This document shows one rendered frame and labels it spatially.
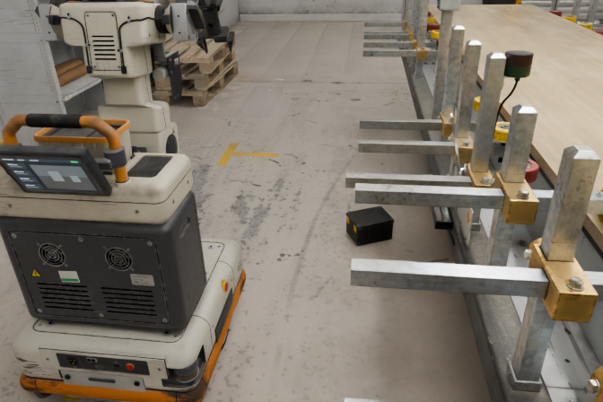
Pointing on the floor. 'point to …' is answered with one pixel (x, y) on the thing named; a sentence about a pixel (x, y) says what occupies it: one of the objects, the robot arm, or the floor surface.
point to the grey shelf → (35, 50)
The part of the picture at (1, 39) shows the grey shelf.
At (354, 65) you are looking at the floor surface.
